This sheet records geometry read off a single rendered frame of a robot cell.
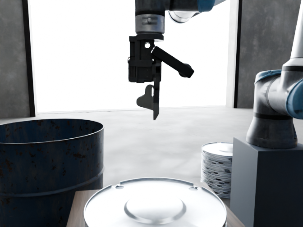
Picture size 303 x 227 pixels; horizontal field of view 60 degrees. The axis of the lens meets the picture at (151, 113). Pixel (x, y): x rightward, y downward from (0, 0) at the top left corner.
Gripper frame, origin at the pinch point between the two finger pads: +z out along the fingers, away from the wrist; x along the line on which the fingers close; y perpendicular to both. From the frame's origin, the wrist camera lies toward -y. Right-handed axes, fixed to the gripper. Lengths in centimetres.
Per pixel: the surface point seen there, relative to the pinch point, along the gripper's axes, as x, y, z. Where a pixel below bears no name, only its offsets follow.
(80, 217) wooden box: 12.4, 17.1, 21.7
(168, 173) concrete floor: -104, -10, 56
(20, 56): -339, 205, -36
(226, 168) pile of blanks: -67, -38, 39
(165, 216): 20.5, -1.6, 16.4
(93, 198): 12.5, 14.2, 17.1
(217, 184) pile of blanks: -69, -34, 49
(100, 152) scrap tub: -21.5, 19.4, 16.7
